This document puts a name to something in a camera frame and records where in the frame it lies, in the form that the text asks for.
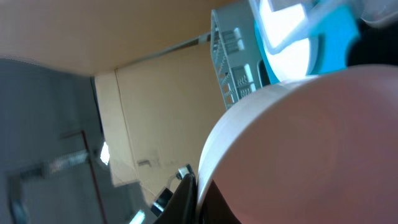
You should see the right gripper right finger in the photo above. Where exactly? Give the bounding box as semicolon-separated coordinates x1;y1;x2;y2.
199;181;241;224

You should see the large white plate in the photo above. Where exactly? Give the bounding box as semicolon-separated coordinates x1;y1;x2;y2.
259;1;318;82

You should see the grey dishwasher rack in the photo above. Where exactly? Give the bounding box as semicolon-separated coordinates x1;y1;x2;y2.
210;1;270;109

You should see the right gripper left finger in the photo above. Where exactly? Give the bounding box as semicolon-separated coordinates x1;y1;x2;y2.
152;174;197;224

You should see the pink small bowl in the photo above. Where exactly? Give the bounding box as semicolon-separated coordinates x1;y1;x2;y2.
197;65;397;223

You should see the clear plastic bin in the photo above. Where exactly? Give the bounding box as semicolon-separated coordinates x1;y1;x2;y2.
249;0;397;55

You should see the teal plastic tray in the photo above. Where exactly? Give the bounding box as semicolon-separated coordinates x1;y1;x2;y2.
254;6;359;84

